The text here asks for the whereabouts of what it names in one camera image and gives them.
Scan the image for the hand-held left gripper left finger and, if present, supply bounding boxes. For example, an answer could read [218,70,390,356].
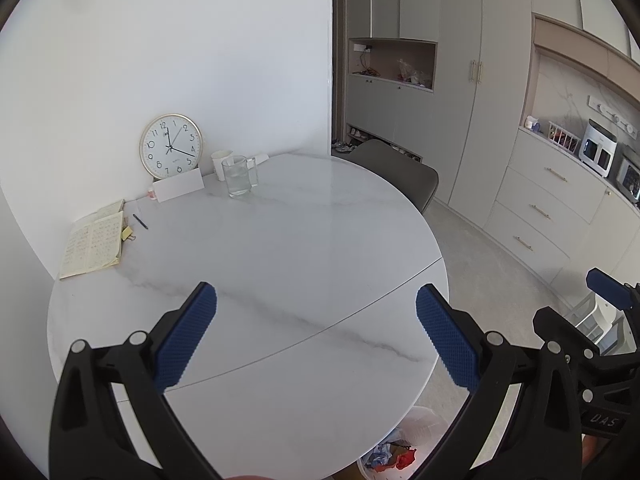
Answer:
[47,281,223,480]

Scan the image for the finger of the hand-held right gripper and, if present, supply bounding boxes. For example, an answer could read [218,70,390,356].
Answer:
[586,267,640,311]
[532,305,601,361]

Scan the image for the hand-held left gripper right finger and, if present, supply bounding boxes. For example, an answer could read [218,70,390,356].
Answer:
[415,283,584,480]

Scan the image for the translucent pink waste bin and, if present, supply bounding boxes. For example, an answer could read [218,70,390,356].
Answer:
[357,405,473,480]

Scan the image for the blue face mask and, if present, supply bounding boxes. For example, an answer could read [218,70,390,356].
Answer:
[367,442,401,471]

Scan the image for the white storage rack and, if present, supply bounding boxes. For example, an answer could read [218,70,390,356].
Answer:
[565,292,621,356]

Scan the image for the grey drawer cabinet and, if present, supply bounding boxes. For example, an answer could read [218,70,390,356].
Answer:
[487,127,640,286]

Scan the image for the silver countertop appliance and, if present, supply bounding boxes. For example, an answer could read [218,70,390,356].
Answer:
[615,149,640,204]

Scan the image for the crumpled red paper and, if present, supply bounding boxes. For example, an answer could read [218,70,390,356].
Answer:
[375,450,418,473]

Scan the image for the open yellow notebook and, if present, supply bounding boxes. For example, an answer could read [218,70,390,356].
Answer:
[59,199,126,280]

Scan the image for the white countertop appliance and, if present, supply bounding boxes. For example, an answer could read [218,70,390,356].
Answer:
[580,119,620,178]

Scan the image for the white card box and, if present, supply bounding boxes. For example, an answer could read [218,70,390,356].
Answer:
[152,167,206,203]

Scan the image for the white dish rack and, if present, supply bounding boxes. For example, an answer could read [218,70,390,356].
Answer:
[545,121,583,153]

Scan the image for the clear glass pitcher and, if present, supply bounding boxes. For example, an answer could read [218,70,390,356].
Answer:
[221,156,259,198]

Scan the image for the white paper cup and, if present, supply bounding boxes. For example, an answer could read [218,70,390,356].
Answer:
[210,150,234,182]

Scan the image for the grey upholstered chair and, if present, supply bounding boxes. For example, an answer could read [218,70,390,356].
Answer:
[345,139,440,213]

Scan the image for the grey built-in cabinet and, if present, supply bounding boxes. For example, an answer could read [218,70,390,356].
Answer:
[332,0,581,228]

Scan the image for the row of shoes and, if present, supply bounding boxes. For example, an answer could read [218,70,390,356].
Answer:
[331,127,416,158]

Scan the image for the clear bag in niche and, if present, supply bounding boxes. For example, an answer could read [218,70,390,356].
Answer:
[397,59,431,86]

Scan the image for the white wall rail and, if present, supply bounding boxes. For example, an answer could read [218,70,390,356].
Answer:
[587,95,640,138]

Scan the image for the round gold-rimmed wall clock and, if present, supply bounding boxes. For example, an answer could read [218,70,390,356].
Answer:
[139,113,203,181]

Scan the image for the tangled cables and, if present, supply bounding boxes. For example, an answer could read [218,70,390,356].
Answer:
[350,45,381,81]

